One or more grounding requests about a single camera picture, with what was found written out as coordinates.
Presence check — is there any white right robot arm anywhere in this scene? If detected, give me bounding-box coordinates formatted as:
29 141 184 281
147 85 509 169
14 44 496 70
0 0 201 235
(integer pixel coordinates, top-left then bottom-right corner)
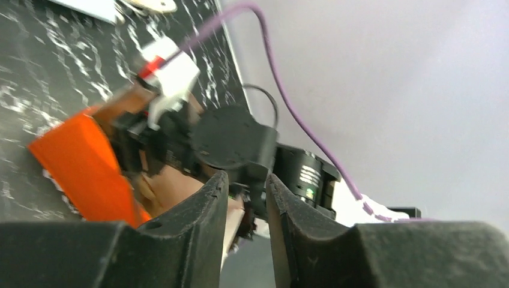
118 37 421 227

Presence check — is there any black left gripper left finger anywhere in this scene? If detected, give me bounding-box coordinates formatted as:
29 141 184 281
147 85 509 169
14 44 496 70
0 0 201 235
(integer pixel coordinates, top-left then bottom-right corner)
1 172 228 287

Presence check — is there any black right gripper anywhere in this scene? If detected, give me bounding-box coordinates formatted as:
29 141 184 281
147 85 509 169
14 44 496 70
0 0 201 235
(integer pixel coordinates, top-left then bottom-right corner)
113 37 343 221

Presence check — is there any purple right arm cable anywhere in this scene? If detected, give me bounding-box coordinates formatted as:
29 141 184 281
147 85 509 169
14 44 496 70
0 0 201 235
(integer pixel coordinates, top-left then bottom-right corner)
175 2 434 223

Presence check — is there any orange paper bag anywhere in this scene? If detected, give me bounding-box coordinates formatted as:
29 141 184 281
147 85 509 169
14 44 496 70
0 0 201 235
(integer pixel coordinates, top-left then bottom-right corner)
28 83 245 263

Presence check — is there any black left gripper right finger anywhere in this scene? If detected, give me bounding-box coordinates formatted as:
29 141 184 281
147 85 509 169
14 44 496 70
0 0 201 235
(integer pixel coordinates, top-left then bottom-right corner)
267 175 508 287

